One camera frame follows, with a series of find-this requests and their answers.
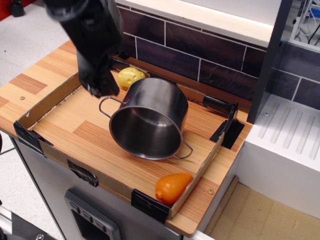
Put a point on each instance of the dark grey vertical post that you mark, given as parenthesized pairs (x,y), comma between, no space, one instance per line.
(264,85)

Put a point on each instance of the orange toy carrot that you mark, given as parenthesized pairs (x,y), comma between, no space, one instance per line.
(168,189)

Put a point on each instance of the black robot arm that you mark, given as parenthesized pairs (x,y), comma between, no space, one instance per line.
(51,7)

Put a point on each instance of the cardboard fence with black tape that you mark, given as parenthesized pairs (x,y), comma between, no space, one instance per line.
(72,128)

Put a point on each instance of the yellow toy potato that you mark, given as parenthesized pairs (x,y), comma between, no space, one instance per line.
(129,75)

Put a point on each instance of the stainless steel pot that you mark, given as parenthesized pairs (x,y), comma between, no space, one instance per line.
(150,121)

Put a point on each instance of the black caster wheel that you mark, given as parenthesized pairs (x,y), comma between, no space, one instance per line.
(16,8)

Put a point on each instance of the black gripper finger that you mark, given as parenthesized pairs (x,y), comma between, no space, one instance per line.
(86,75)
(104,82)

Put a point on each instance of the grey toy oven front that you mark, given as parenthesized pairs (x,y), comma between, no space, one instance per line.
(90,222)

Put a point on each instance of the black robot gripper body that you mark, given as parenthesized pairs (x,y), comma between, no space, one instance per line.
(96,30)

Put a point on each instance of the white toy sink drainboard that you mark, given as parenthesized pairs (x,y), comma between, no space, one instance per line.
(280,157)

